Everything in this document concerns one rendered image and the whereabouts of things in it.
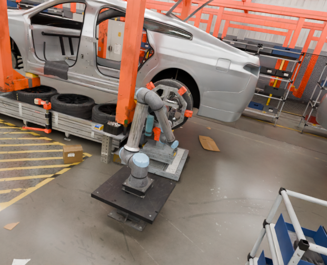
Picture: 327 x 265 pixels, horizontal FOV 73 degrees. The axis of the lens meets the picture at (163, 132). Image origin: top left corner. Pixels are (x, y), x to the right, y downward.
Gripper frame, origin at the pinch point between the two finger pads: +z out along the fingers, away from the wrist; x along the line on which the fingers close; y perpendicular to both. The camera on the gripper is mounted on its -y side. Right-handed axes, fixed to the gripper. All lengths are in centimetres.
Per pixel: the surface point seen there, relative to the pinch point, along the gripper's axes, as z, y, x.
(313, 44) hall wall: 928, -173, 385
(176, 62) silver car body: 61, -56, -21
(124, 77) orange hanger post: 9, -30, -69
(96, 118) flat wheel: 31, 42, -116
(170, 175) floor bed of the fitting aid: 0, 77, 12
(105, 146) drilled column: -9, 59, -77
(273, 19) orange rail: 835, -231, 180
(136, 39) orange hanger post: 9, -75, -60
